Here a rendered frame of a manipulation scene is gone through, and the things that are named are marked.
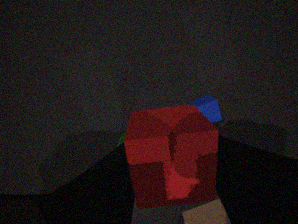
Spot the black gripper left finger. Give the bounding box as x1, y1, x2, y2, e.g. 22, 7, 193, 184
0, 143, 134, 224

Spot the red block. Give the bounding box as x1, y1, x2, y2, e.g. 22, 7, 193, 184
124, 104, 220, 208

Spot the green block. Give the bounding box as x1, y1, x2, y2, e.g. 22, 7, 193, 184
117, 133, 125, 147

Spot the blue block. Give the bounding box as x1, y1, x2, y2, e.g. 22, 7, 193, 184
190, 93, 222, 123

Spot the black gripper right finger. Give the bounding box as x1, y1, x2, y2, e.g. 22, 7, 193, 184
216, 136, 298, 224

